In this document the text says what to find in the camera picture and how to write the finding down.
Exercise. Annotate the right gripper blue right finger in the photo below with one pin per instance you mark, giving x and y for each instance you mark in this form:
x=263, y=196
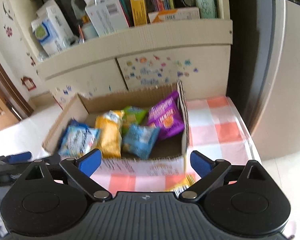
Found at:
x=212, y=174

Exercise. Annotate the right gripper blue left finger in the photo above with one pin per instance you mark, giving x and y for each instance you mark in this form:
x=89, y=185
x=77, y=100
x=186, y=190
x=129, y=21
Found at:
x=78, y=172

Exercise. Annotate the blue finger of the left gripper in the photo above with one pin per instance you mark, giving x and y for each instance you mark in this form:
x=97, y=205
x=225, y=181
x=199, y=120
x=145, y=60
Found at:
x=18, y=158

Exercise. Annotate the light blue toast snack packet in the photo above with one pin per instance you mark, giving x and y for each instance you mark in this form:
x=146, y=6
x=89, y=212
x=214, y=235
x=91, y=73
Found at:
x=78, y=139

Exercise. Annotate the yellow little waffle packet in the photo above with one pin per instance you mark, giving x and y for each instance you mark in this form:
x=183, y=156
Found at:
x=182, y=185

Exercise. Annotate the orange yellow cracker packet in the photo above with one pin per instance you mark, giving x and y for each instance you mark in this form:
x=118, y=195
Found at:
x=110, y=139

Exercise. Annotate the light blue barcode packet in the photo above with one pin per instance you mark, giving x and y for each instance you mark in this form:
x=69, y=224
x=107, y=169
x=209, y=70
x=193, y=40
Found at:
x=140, y=140

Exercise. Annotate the purple noodle snack packet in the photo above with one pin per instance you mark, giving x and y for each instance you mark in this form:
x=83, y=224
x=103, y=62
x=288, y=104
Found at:
x=166, y=116

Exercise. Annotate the green snack packet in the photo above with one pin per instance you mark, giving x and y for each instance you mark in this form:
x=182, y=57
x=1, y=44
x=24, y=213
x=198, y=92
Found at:
x=132, y=115

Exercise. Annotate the red checkered tablecloth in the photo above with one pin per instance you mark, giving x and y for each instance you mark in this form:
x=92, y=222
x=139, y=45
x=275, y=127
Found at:
x=216, y=130

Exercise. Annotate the white cardboard milk box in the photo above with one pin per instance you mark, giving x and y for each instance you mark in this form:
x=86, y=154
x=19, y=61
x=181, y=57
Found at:
x=168, y=157

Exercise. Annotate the wooden door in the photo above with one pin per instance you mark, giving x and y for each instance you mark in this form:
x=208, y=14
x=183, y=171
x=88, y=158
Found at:
x=13, y=106

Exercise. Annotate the cream cabinet with stickers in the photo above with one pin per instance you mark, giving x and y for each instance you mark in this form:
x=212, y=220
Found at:
x=197, y=52

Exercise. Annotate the silver refrigerator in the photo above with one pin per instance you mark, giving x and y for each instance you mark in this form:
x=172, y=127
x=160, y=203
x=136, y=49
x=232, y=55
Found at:
x=264, y=77

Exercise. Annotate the white blue wipes pack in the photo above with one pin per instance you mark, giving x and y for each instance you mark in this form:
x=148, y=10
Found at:
x=51, y=29

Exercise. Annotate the small white jar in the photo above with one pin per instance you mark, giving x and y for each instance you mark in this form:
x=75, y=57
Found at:
x=89, y=31

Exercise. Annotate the orange white flat box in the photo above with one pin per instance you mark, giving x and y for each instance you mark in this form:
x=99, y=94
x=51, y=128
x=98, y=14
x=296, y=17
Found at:
x=188, y=13

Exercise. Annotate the white carton with barcode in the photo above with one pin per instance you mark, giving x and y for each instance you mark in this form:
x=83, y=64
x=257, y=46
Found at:
x=106, y=16

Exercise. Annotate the green glass bottle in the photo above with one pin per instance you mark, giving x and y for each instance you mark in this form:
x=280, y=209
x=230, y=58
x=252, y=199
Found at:
x=205, y=1

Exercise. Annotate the yellow upright box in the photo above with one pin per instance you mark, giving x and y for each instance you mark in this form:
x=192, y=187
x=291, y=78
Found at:
x=139, y=12

